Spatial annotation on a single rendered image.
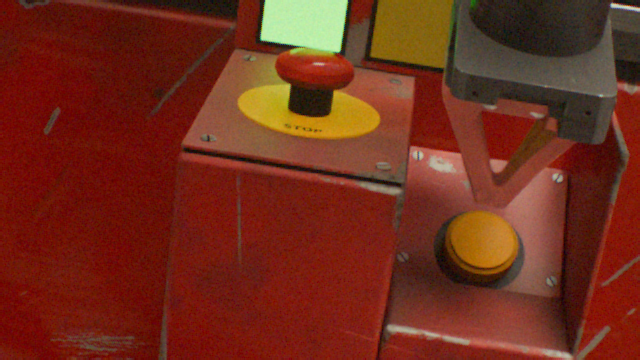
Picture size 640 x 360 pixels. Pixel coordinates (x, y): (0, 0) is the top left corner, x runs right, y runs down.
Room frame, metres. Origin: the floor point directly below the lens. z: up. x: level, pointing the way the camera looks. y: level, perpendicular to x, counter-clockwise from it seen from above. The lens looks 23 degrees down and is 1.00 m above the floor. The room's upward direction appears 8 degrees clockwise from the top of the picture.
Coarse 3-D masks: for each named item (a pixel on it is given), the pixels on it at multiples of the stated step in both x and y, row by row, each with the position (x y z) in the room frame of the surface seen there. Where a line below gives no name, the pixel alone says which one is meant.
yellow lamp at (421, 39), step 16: (384, 0) 0.68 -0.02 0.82; (400, 0) 0.68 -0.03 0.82; (416, 0) 0.68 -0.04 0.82; (432, 0) 0.68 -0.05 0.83; (448, 0) 0.68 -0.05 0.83; (384, 16) 0.68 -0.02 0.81; (400, 16) 0.68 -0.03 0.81; (416, 16) 0.68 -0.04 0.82; (432, 16) 0.68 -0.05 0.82; (448, 16) 0.68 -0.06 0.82; (384, 32) 0.68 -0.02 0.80; (400, 32) 0.68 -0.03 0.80; (416, 32) 0.68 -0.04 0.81; (432, 32) 0.68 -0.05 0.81; (448, 32) 0.68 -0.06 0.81; (384, 48) 0.68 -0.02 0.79; (400, 48) 0.68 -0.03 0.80; (416, 48) 0.68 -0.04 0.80; (432, 48) 0.68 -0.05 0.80; (416, 64) 0.68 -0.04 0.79; (432, 64) 0.68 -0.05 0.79
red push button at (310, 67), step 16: (304, 48) 0.61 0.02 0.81; (288, 64) 0.59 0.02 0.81; (304, 64) 0.59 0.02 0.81; (320, 64) 0.59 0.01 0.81; (336, 64) 0.59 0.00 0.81; (288, 80) 0.58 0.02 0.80; (304, 80) 0.58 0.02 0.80; (320, 80) 0.58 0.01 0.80; (336, 80) 0.58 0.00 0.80; (304, 96) 0.59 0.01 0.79; (320, 96) 0.59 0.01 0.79; (304, 112) 0.59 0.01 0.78; (320, 112) 0.59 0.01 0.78
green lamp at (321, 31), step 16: (272, 0) 0.68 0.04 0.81; (288, 0) 0.68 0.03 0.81; (304, 0) 0.68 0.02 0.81; (320, 0) 0.68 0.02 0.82; (336, 0) 0.68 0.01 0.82; (272, 16) 0.68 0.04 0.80; (288, 16) 0.68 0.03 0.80; (304, 16) 0.68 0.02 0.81; (320, 16) 0.68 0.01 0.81; (336, 16) 0.68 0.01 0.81; (272, 32) 0.68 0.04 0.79; (288, 32) 0.68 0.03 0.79; (304, 32) 0.68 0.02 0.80; (320, 32) 0.68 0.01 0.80; (336, 32) 0.68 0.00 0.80; (320, 48) 0.68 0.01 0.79; (336, 48) 0.68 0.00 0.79
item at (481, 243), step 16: (464, 224) 0.60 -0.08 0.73; (480, 224) 0.60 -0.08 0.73; (496, 224) 0.60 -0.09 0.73; (448, 240) 0.59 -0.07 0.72; (464, 240) 0.59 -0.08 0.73; (480, 240) 0.59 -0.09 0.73; (496, 240) 0.59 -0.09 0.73; (512, 240) 0.59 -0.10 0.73; (448, 256) 0.59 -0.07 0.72; (464, 256) 0.58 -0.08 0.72; (480, 256) 0.59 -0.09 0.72; (496, 256) 0.59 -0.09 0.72; (512, 256) 0.59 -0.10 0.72; (464, 272) 0.58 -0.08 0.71; (480, 272) 0.58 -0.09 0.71; (496, 272) 0.58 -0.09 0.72
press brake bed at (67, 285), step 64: (0, 0) 0.79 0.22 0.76; (64, 0) 0.79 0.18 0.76; (128, 0) 0.80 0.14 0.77; (192, 0) 0.80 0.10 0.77; (0, 64) 0.79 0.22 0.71; (64, 64) 0.79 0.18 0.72; (128, 64) 0.79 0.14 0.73; (192, 64) 0.78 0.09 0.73; (0, 128) 0.79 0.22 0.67; (64, 128) 0.79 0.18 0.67; (128, 128) 0.79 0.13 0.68; (448, 128) 0.78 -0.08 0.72; (512, 128) 0.78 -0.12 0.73; (0, 192) 0.79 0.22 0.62; (64, 192) 0.79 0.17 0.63; (128, 192) 0.79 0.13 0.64; (0, 256) 0.79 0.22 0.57; (64, 256) 0.79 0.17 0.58; (128, 256) 0.79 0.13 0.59; (0, 320) 0.79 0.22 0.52; (64, 320) 0.79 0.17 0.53; (128, 320) 0.79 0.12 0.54
